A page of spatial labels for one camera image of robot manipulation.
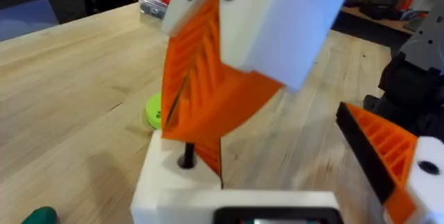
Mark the black screw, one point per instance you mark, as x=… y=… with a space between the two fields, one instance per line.
x=188 y=156

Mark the blue flat board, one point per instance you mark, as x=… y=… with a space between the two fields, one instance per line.
x=24 y=19

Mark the dark green toy vegetable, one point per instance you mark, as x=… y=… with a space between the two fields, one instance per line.
x=41 y=216

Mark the orange white left gripper right finger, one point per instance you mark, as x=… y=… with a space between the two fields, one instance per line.
x=388 y=147

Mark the finger of the orange white right gripper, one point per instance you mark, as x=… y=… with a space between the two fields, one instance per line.
x=277 y=26
x=180 y=43

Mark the wooden side table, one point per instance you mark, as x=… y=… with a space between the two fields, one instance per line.
x=374 y=17

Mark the green disc with holes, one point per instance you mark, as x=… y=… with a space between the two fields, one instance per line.
x=153 y=111

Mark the orange ribbed wedge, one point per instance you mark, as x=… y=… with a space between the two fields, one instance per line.
x=209 y=158

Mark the white block left gripper left finger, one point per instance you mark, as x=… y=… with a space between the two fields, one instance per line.
x=156 y=182

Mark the clear plastic box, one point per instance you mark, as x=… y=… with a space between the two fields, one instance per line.
x=154 y=5

